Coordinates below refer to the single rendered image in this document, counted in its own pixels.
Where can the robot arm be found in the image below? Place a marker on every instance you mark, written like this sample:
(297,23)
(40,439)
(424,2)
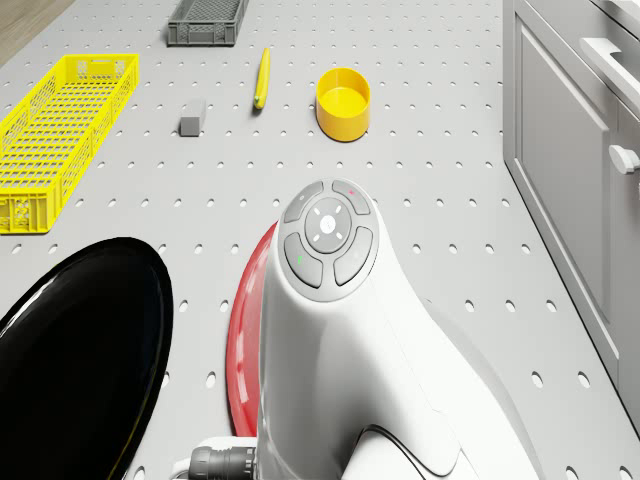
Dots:
(350,360)

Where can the black plate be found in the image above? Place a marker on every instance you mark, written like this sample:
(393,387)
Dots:
(80,360)

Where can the white cabinet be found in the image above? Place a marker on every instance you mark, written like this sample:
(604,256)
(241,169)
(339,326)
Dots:
(565,150)

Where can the banana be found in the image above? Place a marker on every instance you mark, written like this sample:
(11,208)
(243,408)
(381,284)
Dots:
(262,80)

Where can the dark grey basket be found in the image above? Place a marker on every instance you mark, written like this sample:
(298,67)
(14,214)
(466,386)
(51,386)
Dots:
(200,32)

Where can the yellow basket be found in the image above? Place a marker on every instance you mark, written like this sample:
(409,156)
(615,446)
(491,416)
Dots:
(30,215)

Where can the yellow bowl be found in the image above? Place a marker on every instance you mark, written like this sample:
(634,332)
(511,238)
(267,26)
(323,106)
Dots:
(345,117)

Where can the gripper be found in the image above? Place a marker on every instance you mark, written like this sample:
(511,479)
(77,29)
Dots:
(220,457)

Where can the grey cube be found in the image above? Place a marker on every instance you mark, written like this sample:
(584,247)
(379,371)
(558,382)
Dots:
(190,125)

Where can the red plate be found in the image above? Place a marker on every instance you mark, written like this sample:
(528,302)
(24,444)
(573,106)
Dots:
(245,325)

